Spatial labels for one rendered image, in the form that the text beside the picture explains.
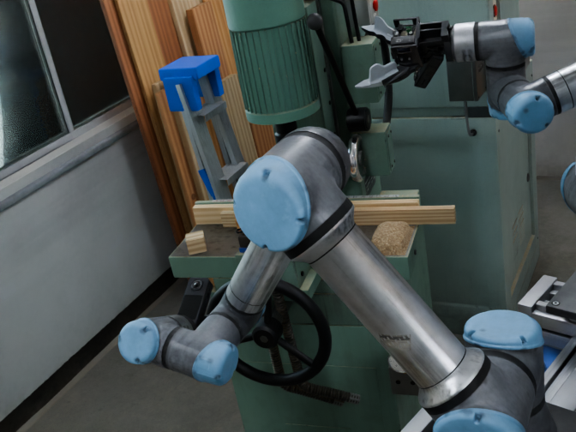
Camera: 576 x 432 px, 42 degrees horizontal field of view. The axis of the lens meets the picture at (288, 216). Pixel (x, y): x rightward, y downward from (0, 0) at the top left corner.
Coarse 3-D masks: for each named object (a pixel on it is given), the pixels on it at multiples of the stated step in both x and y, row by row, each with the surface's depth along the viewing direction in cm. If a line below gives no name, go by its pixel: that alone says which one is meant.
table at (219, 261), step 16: (208, 224) 202; (208, 240) 193; (224, 240) 191; (416, 240) 177; (176, 256) 188; (192, 256) 186; (208, 256) 185; (224, 256) 183; (400, 256) 169; (416, 256) 177; (176, 272) 190; (192, 272) 188; (208, 272) 187; (224, 272) 185; (400, 272) 170; (304, 288) 169
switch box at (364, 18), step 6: (348, 0) 190; (354, 0) 189; (360, 0) 189; (366, 0) 188; (372, 0) 192; (348, 6) 190; (360, 6) 189; (366, 6) 189; (372, 6) 192; (348, 12) 191; (360, 12) 190; (366, 12) 190; (372, 12) 192; (360, 18) 191; (366, 18) 190; (372, 18) 192; (360, 24) 192; (366, 24) 191
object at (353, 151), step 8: (352, 136) 190; (360, 136) 192; (352, 144) 188; (360, 144) 192; (352, 152) 187; (360, 152) 192; (352, 160) 187; (360, 160) 191; (352, 168) 188; (360, 168) 192; (352, 176) 190; (360, 176) 191
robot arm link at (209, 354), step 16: (208, 320) 132; (224, 320) 132; (176, 336) 127; (192, 336) 127; (208, 336) 128; (224, 336) 129; (176, 352) 126; (192, 352) 125; (208, 352) 125; (224, 352) 125; (176, 368) 127; (192, 368) 125; (208, 368) 124; (224, 368) 125; (224, 384) 127
